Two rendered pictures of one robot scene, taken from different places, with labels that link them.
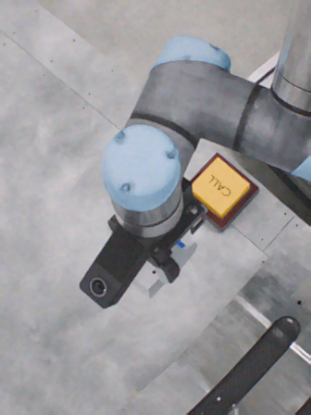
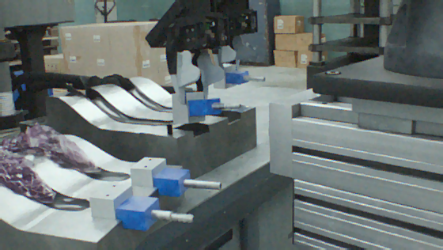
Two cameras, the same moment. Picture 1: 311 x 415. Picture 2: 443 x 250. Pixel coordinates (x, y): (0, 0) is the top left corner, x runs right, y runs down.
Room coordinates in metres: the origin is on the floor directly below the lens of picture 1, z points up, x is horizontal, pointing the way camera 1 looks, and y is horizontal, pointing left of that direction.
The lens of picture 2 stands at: (0.04, -1.06, 1.11)
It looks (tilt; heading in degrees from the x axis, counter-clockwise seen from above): 15 degrees down; 73
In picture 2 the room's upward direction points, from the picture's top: 3 degrees counter-clockwise
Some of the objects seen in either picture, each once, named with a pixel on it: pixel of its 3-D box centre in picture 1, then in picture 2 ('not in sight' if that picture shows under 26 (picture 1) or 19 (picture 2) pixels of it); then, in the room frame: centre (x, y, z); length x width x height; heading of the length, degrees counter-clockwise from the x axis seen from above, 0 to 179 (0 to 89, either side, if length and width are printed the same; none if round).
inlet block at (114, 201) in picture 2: not in sight; (145, 213); (0.10, -0.51, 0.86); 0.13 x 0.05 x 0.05; 145
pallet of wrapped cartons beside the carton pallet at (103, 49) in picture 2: not in sight; (118, 65); (0.47, 4.31, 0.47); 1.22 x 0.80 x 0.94; 129
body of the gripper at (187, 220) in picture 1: (155, 216); (233, 10); (0.40, 0.00, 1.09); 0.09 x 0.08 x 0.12; 127
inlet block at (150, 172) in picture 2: not in sight; (178, 182); (0.16, -0.42, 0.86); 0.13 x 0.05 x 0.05; 145
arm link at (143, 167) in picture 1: (143, 173); not in sight; (0.40, 0.01, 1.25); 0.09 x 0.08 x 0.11; 147
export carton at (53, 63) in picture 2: not in sight; (65, 70); (-0.15, 5.30, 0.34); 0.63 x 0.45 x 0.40; 125
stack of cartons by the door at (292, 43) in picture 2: not in sight; (300, 41); (3.54, 5.92, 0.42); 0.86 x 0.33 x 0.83; 125
